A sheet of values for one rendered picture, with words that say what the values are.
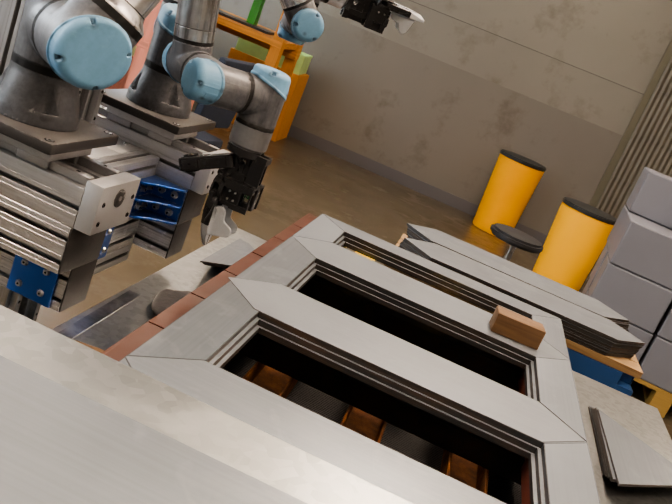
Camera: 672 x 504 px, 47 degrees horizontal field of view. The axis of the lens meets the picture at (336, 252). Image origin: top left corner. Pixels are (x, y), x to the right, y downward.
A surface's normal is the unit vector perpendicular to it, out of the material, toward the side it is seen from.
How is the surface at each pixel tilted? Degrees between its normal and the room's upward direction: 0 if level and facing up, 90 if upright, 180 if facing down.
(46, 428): 0
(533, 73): 90
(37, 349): 0
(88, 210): 90
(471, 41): 90
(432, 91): 90
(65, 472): 0
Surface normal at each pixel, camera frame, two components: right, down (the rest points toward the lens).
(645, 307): -0.33, 0.16
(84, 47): 0.44, 0.54
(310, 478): 0.36, -0.89
